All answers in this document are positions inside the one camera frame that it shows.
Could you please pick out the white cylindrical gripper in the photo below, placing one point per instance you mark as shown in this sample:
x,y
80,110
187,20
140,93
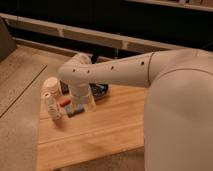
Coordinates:
x,y
81,94

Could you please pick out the white plastic bottle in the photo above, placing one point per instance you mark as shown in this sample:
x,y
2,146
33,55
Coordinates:
x,y
51,106

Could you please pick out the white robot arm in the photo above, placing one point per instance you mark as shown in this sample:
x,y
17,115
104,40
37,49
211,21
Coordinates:
x,y
178,110

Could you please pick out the blue sponge block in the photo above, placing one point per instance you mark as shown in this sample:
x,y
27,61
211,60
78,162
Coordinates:
x,y
71,111

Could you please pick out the dark blue bowl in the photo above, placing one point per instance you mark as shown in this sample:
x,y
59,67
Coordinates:
x,y
99,90

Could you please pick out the wooden table board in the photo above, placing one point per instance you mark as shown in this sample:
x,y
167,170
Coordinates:
x,y
114,126

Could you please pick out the grey cabinet corner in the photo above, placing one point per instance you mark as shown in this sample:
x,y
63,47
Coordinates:
x,y
7,44

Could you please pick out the white wall rail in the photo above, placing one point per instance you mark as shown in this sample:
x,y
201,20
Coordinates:
x,y
87,35

